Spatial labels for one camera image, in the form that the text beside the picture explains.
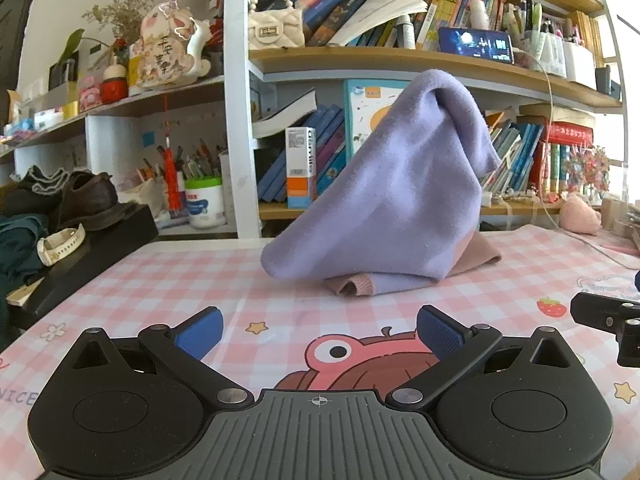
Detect row of blue books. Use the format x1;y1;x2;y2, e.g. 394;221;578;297
252;87;348;206

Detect smartphone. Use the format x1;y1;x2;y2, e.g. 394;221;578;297
438;26;516;65

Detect colourful flower ornaments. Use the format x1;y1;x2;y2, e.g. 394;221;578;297
565;147;612;195

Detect row of thin picture books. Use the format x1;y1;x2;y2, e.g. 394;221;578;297
482;107;566;196

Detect white wristwatch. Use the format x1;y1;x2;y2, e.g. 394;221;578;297
37;226;87;267

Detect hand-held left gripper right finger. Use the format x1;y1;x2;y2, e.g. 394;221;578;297
390;305;573;411

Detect white jar green lid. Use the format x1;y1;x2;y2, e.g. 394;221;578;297
184;176;227;231

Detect pink plush toy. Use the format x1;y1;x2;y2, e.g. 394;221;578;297
559;192;602;236

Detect white bookshelf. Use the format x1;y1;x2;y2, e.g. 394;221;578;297
0;0;626;241

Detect black digital piano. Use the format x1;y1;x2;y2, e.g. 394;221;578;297
0;203;160;331

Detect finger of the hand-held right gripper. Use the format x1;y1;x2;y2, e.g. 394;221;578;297
570;291;640;367

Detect white pen holders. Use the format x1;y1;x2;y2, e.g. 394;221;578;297
505;0;598;88

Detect white charging cable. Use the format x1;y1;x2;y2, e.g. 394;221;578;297
505;50;640;271

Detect brown leather shoe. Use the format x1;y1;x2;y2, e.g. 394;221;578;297
50;171;138;233

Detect cream quilted handbag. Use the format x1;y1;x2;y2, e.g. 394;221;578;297
247;0;306;51

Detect red white doll figurine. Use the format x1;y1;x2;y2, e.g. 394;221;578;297
100;55;129;103

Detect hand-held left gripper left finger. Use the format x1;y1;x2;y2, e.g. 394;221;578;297
67;306;256;411

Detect children's picture book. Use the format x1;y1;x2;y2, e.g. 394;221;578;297
343;79;416;173

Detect red tassel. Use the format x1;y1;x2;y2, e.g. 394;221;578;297
161;92;183;213

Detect pile of leaning books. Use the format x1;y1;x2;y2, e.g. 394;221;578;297
295;0;506;50

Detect dried flower bunch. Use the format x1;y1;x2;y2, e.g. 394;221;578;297
82;0;151;51

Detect purple pink knit sweater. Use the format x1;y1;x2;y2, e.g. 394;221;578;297
261;69;502;297

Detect pink checkered tablecloth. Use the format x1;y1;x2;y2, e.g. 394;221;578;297
0;225;640;480

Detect black garment grey lace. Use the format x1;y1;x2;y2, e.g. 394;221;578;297
10;165;71;211

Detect lucky cat figurine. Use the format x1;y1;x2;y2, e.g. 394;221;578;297
135;1;213;91

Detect bunch of paint brushes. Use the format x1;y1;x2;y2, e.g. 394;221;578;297
142;140;226;181

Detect red box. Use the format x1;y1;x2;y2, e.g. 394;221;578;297
547;120;597;147

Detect dark green garment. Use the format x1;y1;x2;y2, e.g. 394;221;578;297
0;212;51;306

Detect orange white carton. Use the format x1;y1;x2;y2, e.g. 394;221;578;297
285;126;318;210

